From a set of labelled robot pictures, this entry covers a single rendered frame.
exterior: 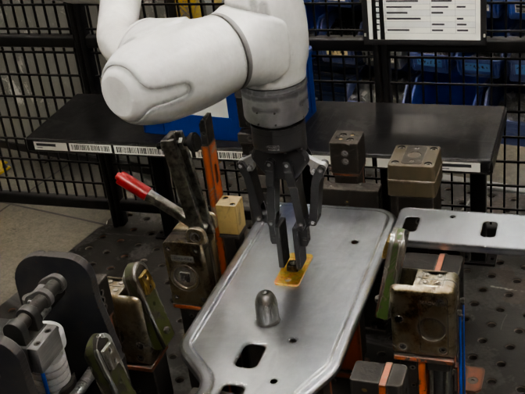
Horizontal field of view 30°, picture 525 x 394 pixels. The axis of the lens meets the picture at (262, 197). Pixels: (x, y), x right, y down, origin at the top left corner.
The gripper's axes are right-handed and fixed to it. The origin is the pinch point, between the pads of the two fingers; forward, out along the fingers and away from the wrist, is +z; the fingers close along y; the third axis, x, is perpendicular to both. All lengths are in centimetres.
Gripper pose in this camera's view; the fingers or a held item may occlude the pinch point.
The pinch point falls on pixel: (291, 243)
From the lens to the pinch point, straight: 143.5
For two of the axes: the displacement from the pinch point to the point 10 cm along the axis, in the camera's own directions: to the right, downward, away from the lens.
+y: 9.4, 0.6, -3.2
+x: 3.1, -4.9, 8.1
